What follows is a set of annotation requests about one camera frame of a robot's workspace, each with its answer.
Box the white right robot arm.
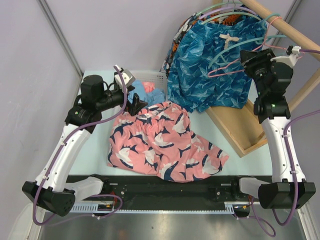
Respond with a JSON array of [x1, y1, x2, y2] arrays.
[[230, 49, 316, 209]]

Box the light blue garment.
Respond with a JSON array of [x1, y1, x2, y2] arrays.
[[127, 79, 166, 107]]

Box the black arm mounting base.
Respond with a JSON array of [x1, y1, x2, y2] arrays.
[[66, 174, 273, 218]]

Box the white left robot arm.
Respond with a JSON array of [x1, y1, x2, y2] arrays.
[[22, 70, 147, 217]]

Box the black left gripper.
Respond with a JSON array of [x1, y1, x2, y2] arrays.
[[96, 85, 147, 116]]

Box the purple hanger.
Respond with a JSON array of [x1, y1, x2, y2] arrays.
[[197, 6, 262, 23]]

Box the white plastic laundry basket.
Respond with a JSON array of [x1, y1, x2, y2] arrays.
[[131, 70, 167, 100]]

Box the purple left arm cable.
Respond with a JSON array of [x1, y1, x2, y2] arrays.
[[32, 65, 130, 227]]

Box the wooden hanging rod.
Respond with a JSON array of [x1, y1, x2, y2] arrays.
[[241, 0, 320, 51]]

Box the pink shark print shorts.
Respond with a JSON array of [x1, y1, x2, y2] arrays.
[[107, 101, 229, 183]]

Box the pink wire hanger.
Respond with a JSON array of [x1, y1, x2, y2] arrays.
[[207, 15, 291, 78]]

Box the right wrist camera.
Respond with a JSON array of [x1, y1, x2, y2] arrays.
[[270, 45, 302, 69]]

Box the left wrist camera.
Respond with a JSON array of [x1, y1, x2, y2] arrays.
[[114, 65, 136, 90]]

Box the teal hanger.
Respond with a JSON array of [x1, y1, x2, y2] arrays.
[[208, 13, 286, 68]]

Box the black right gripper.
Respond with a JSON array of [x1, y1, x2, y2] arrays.
[[240, 48, 278, 96]]

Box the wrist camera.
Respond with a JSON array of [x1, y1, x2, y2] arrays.
[[270, 45, 302, 69], [114, 65, 136, 90]]

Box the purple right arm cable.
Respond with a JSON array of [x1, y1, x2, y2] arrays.
[[251, 48, 320, 237]]

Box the wooden rack base frame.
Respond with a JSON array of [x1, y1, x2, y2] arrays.
[[205, 100, 268, 158]]

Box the aluminium corner post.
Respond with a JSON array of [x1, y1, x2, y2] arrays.
[[36, 0, 84, 78]]

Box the white cable duct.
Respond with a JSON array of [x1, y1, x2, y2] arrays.
[[72, 201, 237, 215]]

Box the blue shark print shorts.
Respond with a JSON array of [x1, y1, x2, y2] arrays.
[[167, 16, 266, 113]]

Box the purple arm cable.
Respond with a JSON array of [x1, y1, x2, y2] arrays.
[[251, 48, 320, 237], [32, 65, 130, 227]]

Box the mint green hanger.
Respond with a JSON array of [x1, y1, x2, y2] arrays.
[[195, 2, 256, 20]]

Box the white drawstring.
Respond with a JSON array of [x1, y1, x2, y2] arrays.
[[219, 33, 240, 50]]

